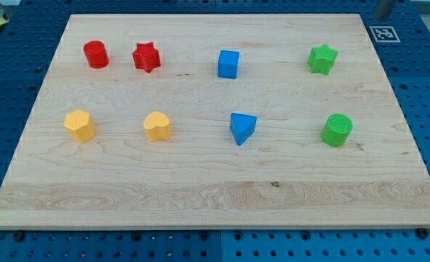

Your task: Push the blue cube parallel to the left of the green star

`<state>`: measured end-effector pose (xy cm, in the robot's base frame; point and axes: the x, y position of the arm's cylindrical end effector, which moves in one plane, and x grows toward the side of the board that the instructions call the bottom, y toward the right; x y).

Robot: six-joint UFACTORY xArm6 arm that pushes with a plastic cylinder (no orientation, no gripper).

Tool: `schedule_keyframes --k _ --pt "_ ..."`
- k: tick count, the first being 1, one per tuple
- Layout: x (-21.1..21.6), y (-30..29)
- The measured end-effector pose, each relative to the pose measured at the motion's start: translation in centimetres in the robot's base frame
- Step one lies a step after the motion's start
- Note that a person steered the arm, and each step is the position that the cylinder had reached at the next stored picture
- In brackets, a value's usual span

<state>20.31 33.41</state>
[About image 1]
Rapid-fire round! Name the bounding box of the red star block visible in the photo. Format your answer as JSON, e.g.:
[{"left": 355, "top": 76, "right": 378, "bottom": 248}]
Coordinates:
[{"left": 132, "top": 42, "right": 162, "bottom": 73}]

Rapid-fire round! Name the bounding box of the green cylinder block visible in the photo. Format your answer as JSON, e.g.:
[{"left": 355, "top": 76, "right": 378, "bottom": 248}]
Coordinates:
[{"left": 321, "top": 114, "right": 353, "bottom": 147}]

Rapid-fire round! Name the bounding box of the fiducial marker tag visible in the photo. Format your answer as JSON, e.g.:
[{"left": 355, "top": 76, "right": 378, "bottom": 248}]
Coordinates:
[{"left": 370, "top": 26, "right": 400, "bottom": 43}]

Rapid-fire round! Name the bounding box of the blue triangle block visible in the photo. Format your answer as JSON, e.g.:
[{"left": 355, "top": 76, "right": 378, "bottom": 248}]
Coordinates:
[{"left": 230, "top": 113, "right": 257, "bottom": 146}]

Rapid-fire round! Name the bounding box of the grey metal pusher rod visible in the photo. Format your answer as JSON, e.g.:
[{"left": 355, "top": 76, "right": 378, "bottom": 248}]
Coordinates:
[{"left": 373, "top": 0, "right": 397, "bottom": 22}]

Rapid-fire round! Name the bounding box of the blue cube block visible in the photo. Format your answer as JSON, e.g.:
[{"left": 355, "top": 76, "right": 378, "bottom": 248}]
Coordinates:
[{"left": 218, "top": 49, "right": 239, "bottom": 79}]

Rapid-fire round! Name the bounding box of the yellow hexagon block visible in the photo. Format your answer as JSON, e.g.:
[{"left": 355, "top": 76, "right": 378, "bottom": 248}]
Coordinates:
[{"left": 63, "top": 109, "right": 96, "bottom": 143}]

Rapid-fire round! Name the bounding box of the red cylinder block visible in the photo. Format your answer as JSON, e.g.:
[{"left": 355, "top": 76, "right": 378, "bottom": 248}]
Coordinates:
[{"left": 83, "top": 40, "right": 109, "bottom": 69}]

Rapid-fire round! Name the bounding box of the yellow heart block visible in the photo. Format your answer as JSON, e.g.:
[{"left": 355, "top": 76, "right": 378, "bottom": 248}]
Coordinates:
[{"left": 143, "top": 111, "right": 172, "bottom": 141}]

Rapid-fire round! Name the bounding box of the green star block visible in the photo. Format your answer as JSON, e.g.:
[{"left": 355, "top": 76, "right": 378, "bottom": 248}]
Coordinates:
[{"left": 308, "top": 44, "right": 338, "bottom": 76}]

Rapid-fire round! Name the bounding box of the wooden board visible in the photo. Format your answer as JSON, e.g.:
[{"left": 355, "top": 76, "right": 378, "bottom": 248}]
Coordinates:
[{"left": 0, "top": 14, "right": 430, "bottom": 231}]

